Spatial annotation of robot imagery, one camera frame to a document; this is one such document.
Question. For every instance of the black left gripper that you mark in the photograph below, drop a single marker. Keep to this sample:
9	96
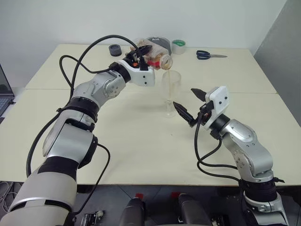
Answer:
132	57

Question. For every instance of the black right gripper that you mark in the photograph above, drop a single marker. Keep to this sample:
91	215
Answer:
205	110

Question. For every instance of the clear bottle with red label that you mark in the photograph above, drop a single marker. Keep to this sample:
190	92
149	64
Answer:
162	58

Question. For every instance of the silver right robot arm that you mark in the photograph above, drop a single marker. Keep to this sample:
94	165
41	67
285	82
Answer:
249	146

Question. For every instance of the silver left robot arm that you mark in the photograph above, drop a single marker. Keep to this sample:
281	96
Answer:
61	141

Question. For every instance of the clear wine glass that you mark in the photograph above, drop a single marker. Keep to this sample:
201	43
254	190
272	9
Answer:
171	82

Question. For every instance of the grey oval container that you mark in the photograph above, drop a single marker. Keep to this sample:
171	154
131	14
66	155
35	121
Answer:
162	43

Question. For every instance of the small black round cup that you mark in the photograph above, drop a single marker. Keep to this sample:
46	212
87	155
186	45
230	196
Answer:
115	52

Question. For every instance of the tape roll with green core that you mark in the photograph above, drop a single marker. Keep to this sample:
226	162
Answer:
178	50

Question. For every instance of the small red tab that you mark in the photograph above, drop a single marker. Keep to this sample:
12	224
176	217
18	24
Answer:
139	195
175	195

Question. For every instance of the grey partition panel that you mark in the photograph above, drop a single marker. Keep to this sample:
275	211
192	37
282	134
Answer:
282	58

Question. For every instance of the dark rounded shape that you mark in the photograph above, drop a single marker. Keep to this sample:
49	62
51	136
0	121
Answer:
191	210
132	212

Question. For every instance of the dark laptop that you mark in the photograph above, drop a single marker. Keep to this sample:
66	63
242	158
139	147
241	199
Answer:
4	103

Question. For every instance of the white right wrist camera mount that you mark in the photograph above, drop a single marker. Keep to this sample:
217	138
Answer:
219	99

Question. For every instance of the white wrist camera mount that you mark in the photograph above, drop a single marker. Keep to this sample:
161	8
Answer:
141	77
219	99

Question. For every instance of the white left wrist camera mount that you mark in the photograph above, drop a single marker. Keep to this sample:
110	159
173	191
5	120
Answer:
141	77

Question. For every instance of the black bracket with white knob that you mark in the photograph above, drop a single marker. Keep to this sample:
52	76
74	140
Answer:
92	217

